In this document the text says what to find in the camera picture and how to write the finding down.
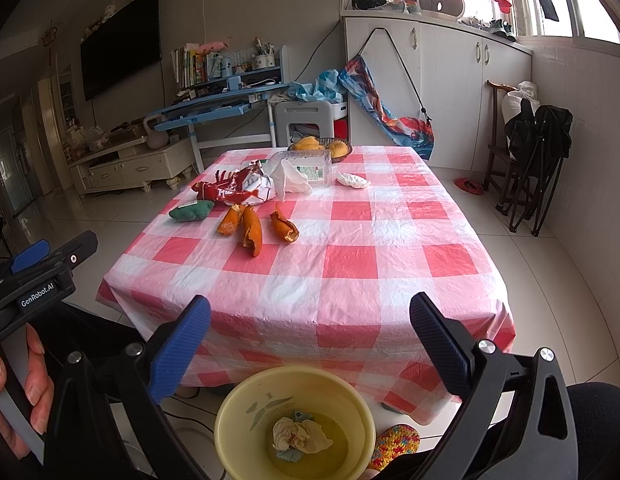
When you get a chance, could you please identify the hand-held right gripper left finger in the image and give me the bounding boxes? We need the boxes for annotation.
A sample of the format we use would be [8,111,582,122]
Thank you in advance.
[52,295,213,480]

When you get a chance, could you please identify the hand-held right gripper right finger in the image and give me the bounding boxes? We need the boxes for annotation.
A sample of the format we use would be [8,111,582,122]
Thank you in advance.
[409,292,578,480]

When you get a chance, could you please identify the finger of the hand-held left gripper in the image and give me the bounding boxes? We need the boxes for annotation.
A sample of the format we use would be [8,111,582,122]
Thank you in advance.
[40,230,99,281]
[10,240,52,276]

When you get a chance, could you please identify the yellow plastic bin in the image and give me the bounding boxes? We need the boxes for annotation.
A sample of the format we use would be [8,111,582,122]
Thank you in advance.
[214,366,377,480]

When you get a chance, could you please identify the green snack packet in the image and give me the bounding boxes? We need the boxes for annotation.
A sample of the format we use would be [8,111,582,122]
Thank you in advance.
[169,200,216,222]

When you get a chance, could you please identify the orange peel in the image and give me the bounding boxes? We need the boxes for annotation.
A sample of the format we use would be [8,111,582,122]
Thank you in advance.
[217,205,241,237]
[240,206,263,257]

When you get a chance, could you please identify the red snack wrapper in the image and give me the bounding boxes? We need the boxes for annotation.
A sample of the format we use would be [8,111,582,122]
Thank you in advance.
[191,169,256,207]

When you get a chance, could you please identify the orange carrot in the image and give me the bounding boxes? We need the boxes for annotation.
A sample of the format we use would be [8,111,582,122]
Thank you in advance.
[270,202,300,243]

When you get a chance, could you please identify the white carton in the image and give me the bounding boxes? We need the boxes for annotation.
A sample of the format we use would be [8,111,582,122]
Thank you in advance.
[235,160,277,204]

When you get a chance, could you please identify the large white tissue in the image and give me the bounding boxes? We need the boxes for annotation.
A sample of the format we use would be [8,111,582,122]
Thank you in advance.
[272,160,313,200]

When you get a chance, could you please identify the clear plastic bottle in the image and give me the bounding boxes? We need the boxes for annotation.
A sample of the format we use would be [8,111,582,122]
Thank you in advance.
[262,152,336,186]

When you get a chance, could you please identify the person's left hand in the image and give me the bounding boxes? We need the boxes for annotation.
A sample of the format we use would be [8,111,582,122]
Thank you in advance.
[0,322,56,461]

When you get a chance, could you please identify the black tripod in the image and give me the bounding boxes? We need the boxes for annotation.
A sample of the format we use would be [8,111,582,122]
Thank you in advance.
[0,204,13,263]

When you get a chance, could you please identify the colourful crochet mat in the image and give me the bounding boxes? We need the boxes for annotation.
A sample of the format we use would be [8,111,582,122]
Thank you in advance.
[369,424,422,471]

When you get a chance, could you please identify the cream television stand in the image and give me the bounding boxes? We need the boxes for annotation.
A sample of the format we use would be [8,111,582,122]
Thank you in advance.
[67,135,196,197]

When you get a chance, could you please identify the plastic bags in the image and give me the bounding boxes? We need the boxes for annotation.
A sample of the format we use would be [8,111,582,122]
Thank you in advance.
[65,126,110,158]

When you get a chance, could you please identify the red white checkered tablecloth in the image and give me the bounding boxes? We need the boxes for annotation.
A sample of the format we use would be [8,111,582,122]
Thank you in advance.
[97,146,517,413]

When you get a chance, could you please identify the beige kettlebell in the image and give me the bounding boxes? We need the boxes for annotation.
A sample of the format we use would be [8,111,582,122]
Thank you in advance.
[142,114,170,150]

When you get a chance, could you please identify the crumpled beige tissue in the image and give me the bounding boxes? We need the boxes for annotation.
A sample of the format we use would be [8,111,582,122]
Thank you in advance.
[272,416,335,453]

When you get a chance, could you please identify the person's right leg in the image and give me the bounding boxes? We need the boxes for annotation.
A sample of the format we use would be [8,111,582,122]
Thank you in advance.
[565,382,620,480]

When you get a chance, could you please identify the dark wooden chair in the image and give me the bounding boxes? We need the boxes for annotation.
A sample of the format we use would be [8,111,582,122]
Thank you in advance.
[482,80,523,211]

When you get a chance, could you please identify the blue study desk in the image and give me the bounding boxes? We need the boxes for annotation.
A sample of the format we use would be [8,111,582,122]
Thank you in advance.
[145,45,291,171]

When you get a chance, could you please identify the hanging knot ornament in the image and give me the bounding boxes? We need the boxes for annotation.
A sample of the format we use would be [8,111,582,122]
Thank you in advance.
[40,20,61,66]

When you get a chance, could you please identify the row of books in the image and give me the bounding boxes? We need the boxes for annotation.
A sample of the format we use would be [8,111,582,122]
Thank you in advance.
[170,45,211,88]

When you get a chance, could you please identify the black folding chair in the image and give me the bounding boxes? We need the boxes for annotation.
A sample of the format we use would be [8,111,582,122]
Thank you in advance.
[505,99,574,237]

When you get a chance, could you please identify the white cabinet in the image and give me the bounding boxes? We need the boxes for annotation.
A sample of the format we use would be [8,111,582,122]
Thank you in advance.
[342,10,533,171]

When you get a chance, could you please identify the colourful printed kite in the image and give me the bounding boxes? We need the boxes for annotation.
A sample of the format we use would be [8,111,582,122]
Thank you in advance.
[338,55,435,161]

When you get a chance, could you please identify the white plastic stool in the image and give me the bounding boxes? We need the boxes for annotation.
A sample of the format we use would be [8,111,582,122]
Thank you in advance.
[274,101,336,148]

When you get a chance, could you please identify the white sack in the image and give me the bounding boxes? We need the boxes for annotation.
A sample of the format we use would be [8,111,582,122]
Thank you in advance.
[501,81,541,121]

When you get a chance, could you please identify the white pen holder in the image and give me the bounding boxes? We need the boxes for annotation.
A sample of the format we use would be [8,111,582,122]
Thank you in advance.
[252,37,277,70]

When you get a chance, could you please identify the blue plastic bag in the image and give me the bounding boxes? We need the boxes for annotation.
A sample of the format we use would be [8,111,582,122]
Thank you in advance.
[287,69,348,103]

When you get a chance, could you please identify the grey sneaker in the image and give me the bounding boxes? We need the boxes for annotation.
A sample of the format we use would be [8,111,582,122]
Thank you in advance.
[490,19,517,42]

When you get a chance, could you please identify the black floor cable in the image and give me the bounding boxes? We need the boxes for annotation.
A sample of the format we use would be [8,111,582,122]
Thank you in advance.
[162,392,216,441]

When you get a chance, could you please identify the black wall television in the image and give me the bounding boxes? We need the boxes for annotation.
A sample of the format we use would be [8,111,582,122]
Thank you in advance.
[80,0,163,102]

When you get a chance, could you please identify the black cord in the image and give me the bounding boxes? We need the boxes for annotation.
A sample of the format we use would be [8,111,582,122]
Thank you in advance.
[347,26,433,125]

